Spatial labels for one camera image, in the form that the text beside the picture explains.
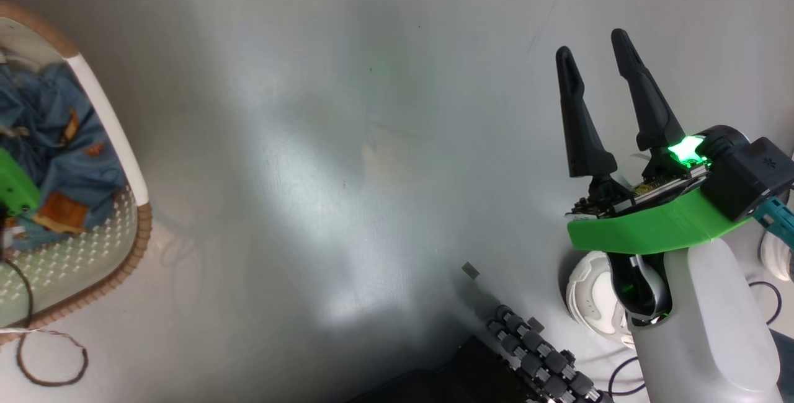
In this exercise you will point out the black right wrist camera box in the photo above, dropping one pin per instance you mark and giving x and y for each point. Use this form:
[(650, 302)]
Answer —
[(744, 173)]

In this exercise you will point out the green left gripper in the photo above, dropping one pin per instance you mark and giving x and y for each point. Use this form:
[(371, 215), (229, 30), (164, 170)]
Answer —
[(15, 186)]

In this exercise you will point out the black roller base wheel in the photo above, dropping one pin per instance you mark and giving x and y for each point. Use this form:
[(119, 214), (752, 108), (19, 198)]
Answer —
[(533, 347)]

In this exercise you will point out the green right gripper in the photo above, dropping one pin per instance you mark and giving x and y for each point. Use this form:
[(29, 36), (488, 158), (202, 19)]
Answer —
[(645, 229)]

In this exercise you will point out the cream perforated laundry basket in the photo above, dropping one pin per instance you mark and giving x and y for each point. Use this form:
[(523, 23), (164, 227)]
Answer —
[(93, 248)]

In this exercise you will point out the blue patterned cloth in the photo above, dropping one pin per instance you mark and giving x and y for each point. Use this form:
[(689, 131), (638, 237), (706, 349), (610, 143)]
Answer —
[(56, 118)]

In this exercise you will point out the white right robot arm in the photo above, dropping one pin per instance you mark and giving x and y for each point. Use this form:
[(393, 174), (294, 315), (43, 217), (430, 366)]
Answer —
[(701, 328)]

